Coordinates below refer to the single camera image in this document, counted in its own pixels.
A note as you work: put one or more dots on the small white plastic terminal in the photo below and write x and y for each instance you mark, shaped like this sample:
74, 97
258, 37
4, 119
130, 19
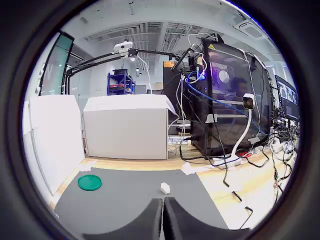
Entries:
165, 188

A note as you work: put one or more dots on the round green lid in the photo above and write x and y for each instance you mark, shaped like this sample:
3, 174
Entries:
90, 182

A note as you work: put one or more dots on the dark grey mat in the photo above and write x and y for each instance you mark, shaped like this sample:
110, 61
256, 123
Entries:
125, 187

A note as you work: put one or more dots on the white tape piece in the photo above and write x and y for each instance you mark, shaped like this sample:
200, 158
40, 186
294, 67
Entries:
88, 165
188, 168

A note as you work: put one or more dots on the white power strip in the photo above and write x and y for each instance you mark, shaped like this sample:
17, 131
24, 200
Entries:
228, 161

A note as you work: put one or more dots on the white box partition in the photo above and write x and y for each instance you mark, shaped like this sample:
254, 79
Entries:
125, 130

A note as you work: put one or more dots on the black computer tower case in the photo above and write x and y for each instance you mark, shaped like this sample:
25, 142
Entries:
225, 117

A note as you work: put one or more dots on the white foam partition board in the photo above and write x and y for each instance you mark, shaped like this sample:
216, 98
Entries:
52, 135

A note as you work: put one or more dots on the black cabinet with yellow label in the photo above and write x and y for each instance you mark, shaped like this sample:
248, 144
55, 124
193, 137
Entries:
172, 82

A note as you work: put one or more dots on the blue shelf rack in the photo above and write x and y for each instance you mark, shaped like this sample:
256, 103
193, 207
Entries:
121, 82

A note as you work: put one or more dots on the person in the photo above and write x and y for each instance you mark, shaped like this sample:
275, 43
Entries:
240, 86

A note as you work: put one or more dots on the black computer monitor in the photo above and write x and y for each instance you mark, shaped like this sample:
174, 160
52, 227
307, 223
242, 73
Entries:
287, 97

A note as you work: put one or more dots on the white webcam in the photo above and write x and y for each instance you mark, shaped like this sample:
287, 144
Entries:
122, 47

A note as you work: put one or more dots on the green glass door panel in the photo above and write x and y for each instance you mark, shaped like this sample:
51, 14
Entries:
56, 67

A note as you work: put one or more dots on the white camera on gooseneck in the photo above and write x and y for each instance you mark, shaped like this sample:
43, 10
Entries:
248, 101

